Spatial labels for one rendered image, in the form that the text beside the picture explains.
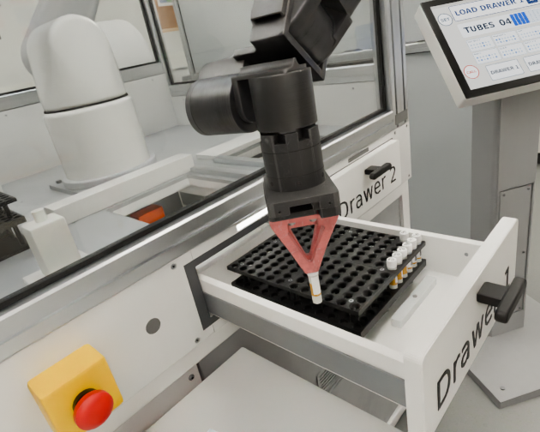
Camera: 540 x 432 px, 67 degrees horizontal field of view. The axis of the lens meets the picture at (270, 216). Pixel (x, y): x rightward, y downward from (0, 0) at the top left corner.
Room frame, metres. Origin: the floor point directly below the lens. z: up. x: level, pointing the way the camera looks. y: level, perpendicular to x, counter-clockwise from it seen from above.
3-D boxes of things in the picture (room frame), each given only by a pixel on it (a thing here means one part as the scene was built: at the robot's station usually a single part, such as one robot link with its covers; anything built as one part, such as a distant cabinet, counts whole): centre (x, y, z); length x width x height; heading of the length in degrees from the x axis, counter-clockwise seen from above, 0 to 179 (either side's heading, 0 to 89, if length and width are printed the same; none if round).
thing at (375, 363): (0.52, -0.06, 0.86); 0.40 x 0.26 x 0.06; 43
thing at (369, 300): (0.44, -0.13, 0.90); 0.18 x 0.02 x 0.01; 133
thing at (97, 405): (0.33, 0.22, 0.88); 0.04 x 0.03 x 0.04; 133
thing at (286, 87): (0.39, -0.03, 1.14); 0.07 x 0.06 x 0.07; 53
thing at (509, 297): (0.34, -0.22, 0.91); 0.07 x 0.04 x 0.01; 133
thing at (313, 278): (0.38, -0.03, 0.94); 0.01 x 0.01 x 0.05
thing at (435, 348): (0.36, -0.20, 0.87); 0.29 x 0.02 x 0.11; 133
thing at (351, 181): (0.81, -0.21, 0.87); 0.29 x 0.02 x 0.11; 133
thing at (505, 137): (1.17, -0.78, 0.51); 0.50 x 0.45 x 1.02; 8
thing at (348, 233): (0.51, -0.06, 0.87); 0.22 x 0.18 x 0.06; 43
